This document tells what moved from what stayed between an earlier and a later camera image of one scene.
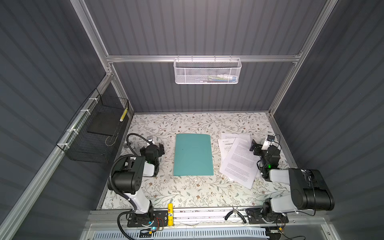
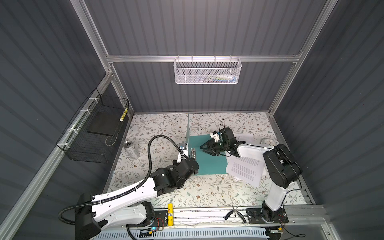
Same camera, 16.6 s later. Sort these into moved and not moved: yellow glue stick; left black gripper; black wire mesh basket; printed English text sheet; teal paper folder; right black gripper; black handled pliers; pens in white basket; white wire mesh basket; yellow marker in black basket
Moved: left black gripper; right black gripper; teal paper folder; printed English text sheet
Not moved: yellow glue stick; black handled pliers; pens in white basket; black wire mesh basket; yellow marker in black basket; white wire mesh basket
